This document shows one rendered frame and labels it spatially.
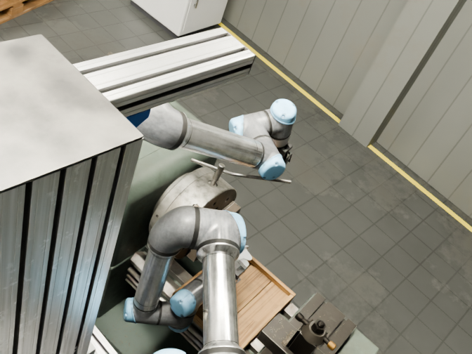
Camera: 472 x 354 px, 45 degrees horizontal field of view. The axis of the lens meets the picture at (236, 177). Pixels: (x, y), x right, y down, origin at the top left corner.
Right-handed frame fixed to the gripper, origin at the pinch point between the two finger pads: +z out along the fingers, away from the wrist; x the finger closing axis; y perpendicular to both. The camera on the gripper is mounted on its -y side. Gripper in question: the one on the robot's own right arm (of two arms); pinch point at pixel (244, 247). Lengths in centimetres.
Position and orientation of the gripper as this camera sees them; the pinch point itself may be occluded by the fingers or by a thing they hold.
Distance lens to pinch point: 195.6
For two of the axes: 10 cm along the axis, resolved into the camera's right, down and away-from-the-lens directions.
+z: 6.2, -3.9, 6.8
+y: 7.2, 6.2, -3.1
